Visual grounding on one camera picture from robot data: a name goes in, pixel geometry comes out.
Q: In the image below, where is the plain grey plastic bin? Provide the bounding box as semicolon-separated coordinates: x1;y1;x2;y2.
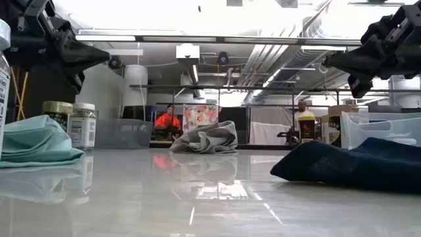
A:
94;118;154;149

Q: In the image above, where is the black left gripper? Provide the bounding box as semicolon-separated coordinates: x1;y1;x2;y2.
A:
0;0;111;95

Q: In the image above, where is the teal cloth napkin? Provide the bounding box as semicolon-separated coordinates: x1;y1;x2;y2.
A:
0;114;86;169

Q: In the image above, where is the white overhead camera box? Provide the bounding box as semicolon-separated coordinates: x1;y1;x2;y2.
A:
175;43;201;65

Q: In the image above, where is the clear plastic container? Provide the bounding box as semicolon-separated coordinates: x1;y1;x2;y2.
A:
340;111;421;149

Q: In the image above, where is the colourful printed banner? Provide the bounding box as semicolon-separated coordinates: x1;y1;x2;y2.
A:
182;104;219;133

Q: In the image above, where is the navy blue cloth napkin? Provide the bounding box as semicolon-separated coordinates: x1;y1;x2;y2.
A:
270;137;421;194

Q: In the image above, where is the spice jar white lid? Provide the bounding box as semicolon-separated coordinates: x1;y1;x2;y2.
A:
68;102;97;149

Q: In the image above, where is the spice jar gold lid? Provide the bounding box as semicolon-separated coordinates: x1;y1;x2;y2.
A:
41;100;74;133

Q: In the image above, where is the person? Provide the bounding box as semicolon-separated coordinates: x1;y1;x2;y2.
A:
293;99;317;132
153;103;183;139

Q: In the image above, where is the white cylinder tank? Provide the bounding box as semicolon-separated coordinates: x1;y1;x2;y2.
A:
123;65;149;107

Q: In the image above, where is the cardboard box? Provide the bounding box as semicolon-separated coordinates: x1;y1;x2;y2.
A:
321;104;360;147

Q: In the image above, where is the black round ceiling camera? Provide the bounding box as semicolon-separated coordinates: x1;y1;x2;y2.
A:
108;55;123;70
216;51;230;66

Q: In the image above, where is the grey cloth napkin white label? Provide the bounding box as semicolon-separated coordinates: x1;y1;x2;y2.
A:
169;120;239;155

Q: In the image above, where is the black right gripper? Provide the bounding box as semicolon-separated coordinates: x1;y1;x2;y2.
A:
323;4;421;99

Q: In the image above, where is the white hanging sheet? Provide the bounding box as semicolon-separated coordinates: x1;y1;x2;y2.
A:
249;121;295;145

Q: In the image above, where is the metal overhead rig bar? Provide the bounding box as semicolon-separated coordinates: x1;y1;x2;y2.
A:
74;34;362;46

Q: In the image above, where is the brown spice jar yellow lid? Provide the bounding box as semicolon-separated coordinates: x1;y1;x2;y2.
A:
297;115;316;144

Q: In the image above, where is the clear bottle white cap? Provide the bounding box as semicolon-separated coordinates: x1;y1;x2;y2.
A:
0;18;11;155

